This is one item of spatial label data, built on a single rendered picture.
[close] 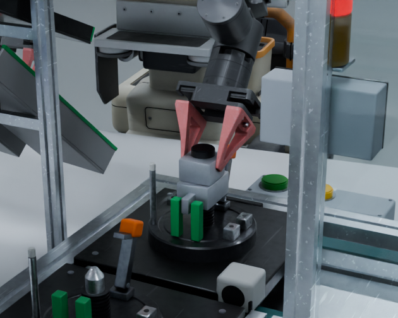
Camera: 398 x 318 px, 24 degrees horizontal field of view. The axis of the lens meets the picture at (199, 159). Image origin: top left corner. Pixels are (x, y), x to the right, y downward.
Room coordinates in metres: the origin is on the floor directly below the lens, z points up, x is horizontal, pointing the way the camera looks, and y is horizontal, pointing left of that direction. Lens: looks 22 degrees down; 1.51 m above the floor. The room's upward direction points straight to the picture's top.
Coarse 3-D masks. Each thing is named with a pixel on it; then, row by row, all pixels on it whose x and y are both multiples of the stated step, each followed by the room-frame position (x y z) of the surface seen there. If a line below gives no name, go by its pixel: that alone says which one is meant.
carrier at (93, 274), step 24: (72, 264) 0.99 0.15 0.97; (48, 288) 0.93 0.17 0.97; (72, 288) 0.93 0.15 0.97; (96, 288) 0.83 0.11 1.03; (120, 288) 0.88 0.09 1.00; (144, 288) 0.93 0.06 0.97; (168, 288) 0.93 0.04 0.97; (24, 312) 0.88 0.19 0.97; (48, 312) 0.85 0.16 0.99; (72, 312) 0.85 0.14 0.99; (96, 312) 0.82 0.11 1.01; (120, 312) 0.85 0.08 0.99; (144, 312) 0.82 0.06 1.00; (168, 312) 0.88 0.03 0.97; (192, 312) 0.88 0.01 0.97; (216, 312) 0.88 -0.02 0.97; (240, 312) 0.88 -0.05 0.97
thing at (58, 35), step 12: (0, 0) 1.09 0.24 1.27; (12, 0) 1.11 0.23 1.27; (24, 0) 1.12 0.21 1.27; (0, 12) 1.09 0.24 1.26; (12, 12) 1.10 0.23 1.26; (24, 12) 1.12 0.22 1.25; (24, 24) 1.17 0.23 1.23; (60, 24) 1.17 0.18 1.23; (72, 24) 1.19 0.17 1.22; (84, 24) 1.21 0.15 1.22; (60, 36) 1.21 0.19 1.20; (72, 36) 1.19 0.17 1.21; (84, 36) 1.20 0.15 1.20
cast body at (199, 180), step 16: (208, 144) 1.07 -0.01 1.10; (192, 160) 1.04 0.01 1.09; (208, 160) 1.04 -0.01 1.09; (192, 176) 1.04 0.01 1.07; (208, 176) 1.03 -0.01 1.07; (224, 176) 1.07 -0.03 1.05; (192, 192) 1.04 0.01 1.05; (208, 192) 1.03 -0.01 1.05; (224, 192) 1.07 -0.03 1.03; (208, 208) 1.03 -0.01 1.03
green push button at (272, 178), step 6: (270, 174) 1.27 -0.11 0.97; (276, 174) 1.27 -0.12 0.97; (264, 180) 1.24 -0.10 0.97; (270, 180) 1.24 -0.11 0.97; (276, 180) 1.24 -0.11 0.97; (282, 180) 1.24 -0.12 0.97; (264, 186) 1.24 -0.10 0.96; (270, 186) 1.23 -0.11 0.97; (276, 186) 1.23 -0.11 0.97; (282, 186) 1.23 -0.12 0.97
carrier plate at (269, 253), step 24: (168, 192) 1.20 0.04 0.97; (144, 216) 1.13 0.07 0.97; (264, 216) 1.13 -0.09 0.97; (96, 240) 1.05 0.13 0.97; (120, 240) 1.05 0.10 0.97; (144, 240) 1.05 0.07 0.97; (264, 240) 1.05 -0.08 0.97; (96, 264) 1.00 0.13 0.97; (144, 264) 0.99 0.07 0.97; (168, 264) 0.99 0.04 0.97; (192, 264) 0.99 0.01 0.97; (216, 264) 0.99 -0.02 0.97; (264, 264) 0.99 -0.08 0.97; (192, 288) 0.94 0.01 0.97; (216, 288) 0.93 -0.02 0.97
